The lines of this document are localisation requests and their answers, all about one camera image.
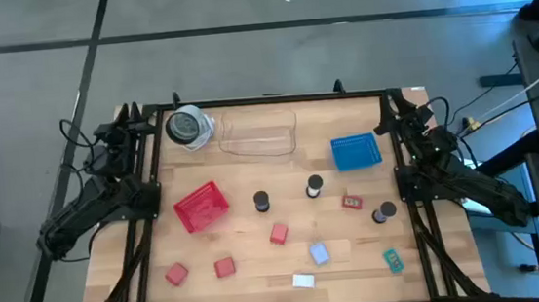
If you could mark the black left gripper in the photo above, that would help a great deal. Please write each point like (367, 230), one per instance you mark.
(116, 135)

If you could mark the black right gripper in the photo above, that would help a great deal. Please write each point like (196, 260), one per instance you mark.
(416, 119)

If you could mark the black-capped small bottle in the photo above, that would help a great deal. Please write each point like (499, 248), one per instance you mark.
(261, 199)
(315, 183)
(387, 209)

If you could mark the small red packet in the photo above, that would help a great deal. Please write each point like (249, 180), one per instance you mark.
(352, 202)

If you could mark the small teal packet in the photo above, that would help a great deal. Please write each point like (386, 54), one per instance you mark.
(393, 261)

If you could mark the pale blue wall charger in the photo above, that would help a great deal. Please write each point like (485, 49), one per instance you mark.
(319, 253)

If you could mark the red wall charger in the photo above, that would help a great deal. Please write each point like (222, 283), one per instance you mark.
(278, 233)
(224, 267)
(176, 274)

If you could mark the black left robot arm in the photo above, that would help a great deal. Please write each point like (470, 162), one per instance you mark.
(83, 206)

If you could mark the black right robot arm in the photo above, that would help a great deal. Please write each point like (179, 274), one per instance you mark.
(478, 186)

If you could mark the white cylindrical device black top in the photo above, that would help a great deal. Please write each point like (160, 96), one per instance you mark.
(184, 125)

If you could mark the blue plastic mesh basket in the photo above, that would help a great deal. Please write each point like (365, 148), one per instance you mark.
(356, 152)

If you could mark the red plastic mesh basket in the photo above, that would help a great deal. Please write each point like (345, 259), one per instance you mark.
(201, 207)

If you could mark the white flat floor box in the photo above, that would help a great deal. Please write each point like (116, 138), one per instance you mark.
(475, 204)

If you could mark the clear plastic tray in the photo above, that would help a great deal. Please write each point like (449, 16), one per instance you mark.
(258, 132)

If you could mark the blue-grey metal stand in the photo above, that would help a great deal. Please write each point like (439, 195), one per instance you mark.
(506, 228)

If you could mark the black frame clamp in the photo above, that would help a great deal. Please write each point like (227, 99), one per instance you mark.
(338, 86)
(176, 99)

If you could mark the black aluminium table frame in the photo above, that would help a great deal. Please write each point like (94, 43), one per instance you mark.
(270, 99)

